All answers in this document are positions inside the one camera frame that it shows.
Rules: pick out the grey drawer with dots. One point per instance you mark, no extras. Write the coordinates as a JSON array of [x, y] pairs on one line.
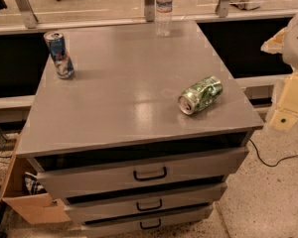
[[147, 221], [120, 176], [145, 202]]

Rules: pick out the blue red bull can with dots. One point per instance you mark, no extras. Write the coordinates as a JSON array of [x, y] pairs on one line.
[[56, 44]]

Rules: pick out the brown cardboard box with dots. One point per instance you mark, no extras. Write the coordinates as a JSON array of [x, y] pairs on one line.
[[34, 208]]

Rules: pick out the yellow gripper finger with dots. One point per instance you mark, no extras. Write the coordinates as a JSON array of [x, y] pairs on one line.
[[285, 114], [275, 44]]

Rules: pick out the top grey drawer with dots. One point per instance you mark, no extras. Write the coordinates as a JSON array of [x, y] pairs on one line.
[[120, 176]]

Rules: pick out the checkered cloth in box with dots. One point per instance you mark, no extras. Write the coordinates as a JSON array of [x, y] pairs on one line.
[[32, 184]]

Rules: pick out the middle grey drawer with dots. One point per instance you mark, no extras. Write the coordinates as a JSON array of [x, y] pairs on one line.
[[145, 202]]

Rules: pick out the grey drawer cabinet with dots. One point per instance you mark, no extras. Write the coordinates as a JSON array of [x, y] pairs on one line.
[[122, 104]]

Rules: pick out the clear plastic water bottle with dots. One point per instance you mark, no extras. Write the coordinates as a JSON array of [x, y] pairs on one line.
[[163, 20]]

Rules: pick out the bottom grey drawer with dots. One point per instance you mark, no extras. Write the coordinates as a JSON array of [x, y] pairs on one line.
[[147, 221]]

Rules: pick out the green crushed soda can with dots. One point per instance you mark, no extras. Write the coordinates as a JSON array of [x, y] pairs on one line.
[[200, 95]]

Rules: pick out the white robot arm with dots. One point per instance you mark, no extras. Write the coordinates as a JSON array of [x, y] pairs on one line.
[[285, 42]]

